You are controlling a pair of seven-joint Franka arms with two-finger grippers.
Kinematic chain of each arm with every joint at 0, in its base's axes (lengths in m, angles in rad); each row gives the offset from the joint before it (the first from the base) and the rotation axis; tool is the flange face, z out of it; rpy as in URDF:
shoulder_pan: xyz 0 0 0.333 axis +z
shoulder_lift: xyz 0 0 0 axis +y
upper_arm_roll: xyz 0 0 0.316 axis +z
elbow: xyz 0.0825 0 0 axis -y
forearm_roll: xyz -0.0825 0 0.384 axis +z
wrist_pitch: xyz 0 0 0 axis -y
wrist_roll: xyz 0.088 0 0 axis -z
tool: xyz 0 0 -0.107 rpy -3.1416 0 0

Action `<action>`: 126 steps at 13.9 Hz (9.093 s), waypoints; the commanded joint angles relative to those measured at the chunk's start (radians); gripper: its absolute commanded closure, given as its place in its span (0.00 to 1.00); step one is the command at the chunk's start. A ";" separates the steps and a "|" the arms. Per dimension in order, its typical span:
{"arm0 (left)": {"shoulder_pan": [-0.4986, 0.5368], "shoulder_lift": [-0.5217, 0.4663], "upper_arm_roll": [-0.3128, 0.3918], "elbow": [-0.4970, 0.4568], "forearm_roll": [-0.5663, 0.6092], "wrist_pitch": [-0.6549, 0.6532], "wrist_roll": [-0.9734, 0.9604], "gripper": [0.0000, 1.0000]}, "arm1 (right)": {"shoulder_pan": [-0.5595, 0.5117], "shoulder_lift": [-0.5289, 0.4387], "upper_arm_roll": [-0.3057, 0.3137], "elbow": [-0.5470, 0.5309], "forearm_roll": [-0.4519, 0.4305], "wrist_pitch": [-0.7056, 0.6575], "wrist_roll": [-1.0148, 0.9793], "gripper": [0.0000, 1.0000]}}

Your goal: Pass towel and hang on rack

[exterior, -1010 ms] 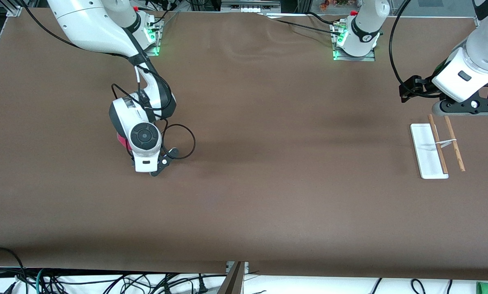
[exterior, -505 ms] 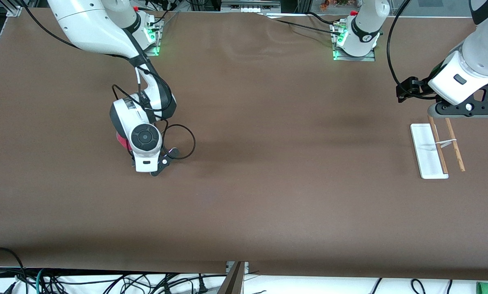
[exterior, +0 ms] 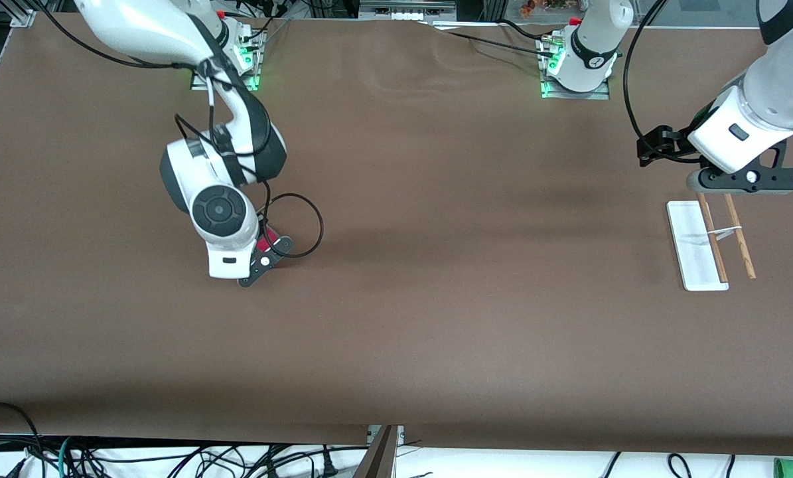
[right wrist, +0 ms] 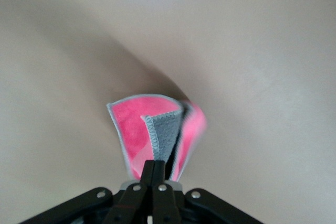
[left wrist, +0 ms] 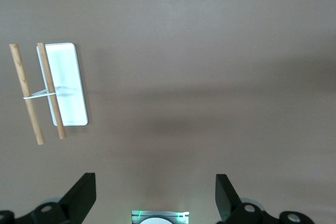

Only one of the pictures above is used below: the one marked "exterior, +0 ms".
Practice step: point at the black power plug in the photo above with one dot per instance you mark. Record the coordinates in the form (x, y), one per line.
(328, 468)

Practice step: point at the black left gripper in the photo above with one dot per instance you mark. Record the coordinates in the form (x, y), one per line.
(676, 141)

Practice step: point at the metal table corner bracket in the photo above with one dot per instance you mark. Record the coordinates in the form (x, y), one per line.
(23, 18)

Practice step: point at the grey metal box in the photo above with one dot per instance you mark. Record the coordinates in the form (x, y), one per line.
(403, 6)

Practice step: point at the orange patterned object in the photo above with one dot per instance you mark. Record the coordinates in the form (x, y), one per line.
(535, 6)

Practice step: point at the white rack base plate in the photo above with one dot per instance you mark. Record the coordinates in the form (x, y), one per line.
(691, 245)

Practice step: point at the white rack crossbar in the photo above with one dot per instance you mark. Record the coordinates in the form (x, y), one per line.
(724, 232)

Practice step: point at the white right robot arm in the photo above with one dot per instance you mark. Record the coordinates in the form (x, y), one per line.
(137, 26)

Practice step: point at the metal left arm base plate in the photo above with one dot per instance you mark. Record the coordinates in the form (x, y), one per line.
(602, 95)

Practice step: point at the metal table edge bracket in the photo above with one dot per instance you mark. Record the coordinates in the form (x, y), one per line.
(399, 435)

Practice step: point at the grey metal bar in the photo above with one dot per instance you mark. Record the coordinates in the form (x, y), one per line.
(379, 458)

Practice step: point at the pink and grey towel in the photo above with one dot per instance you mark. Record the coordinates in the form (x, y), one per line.
(270, 237)

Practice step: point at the brown table cover sheet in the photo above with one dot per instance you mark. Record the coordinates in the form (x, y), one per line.
(396, 265)

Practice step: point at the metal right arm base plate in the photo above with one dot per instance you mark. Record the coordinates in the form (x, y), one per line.
(250, 83)

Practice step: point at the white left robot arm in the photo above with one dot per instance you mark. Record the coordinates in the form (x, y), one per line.
(781, 93)

